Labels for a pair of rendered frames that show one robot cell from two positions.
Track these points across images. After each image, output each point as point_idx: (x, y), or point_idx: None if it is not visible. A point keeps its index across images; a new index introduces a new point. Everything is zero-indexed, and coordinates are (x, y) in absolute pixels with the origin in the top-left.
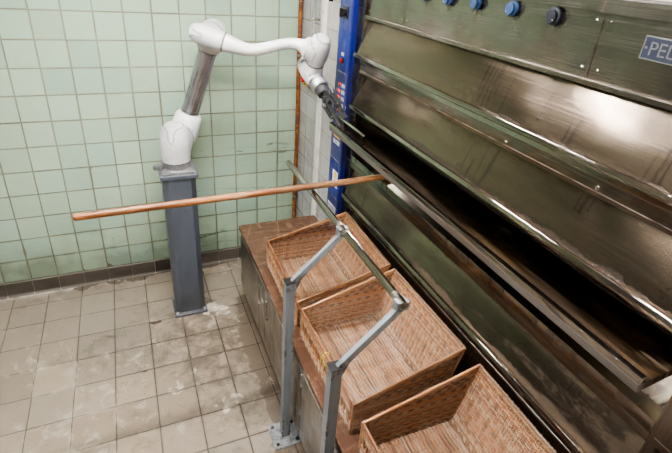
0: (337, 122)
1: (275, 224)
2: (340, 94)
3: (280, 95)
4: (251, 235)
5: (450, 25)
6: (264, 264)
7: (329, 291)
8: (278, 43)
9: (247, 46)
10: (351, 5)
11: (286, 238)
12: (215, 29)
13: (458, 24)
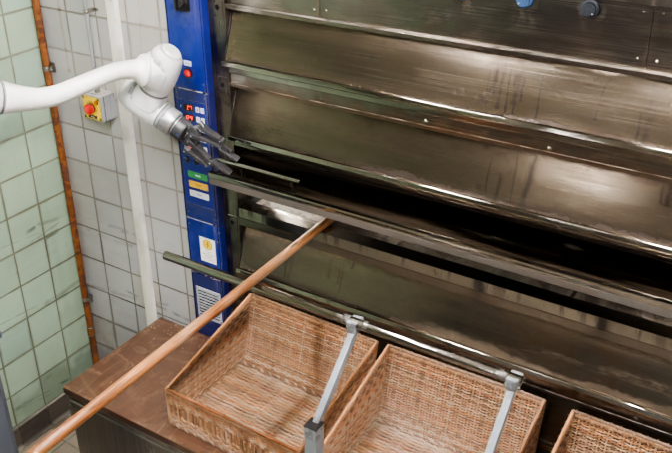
0: (223, 169)
1: (118, 358)
2: (194, 123)
3: (30, 143)
4: (100, 392)
5: (418, 17)
6: (167, 426)
7: (327, 415)
8: (100, 76)
9: (44, 94)
10: None
11: (157, 372)
12: None
13: (433, 16)
